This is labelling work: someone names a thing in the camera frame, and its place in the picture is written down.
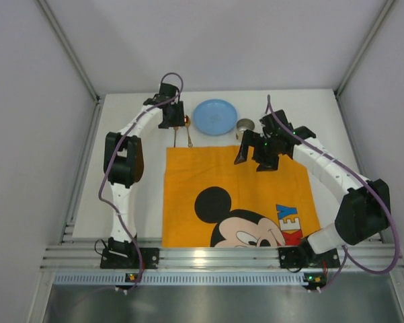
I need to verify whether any right aluminium frame post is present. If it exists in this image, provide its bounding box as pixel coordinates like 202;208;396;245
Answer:
333;0;398;100

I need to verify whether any orange Mickey Mouse cloth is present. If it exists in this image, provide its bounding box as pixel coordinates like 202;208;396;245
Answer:
162;146;320;248

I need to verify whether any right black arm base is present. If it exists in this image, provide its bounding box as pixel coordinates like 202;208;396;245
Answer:
278;246;340;271

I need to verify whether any metal cup with paper sleeve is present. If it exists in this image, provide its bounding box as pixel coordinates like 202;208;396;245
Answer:
235;118;255;141

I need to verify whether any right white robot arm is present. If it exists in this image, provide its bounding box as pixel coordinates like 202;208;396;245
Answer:
235;110;390;262

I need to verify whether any blue plastic plate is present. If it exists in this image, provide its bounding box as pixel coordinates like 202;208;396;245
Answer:
192;99;238;136

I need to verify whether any gold ornate spoon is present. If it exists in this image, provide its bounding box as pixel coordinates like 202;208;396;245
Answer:
184;115;193;147

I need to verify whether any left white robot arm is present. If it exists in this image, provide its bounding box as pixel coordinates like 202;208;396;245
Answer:
98;82;184;269

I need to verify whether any left aluminium frame post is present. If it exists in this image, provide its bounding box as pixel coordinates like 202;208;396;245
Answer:
34;0;100;102

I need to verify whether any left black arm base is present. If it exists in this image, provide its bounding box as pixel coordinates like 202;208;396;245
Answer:
100;248;159;270

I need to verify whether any rose gold fork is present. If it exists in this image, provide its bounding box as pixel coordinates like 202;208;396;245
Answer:
173;127;179;148

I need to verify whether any slotted white cable duct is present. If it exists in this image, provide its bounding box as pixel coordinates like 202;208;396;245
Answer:
54;272;325;286

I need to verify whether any aluminium mounting rail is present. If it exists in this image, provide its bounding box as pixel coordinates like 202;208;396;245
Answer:
40;240;395;271

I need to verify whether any aluminium frame post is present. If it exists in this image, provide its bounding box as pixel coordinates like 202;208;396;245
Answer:
333;0;398;100
34;0;100;102

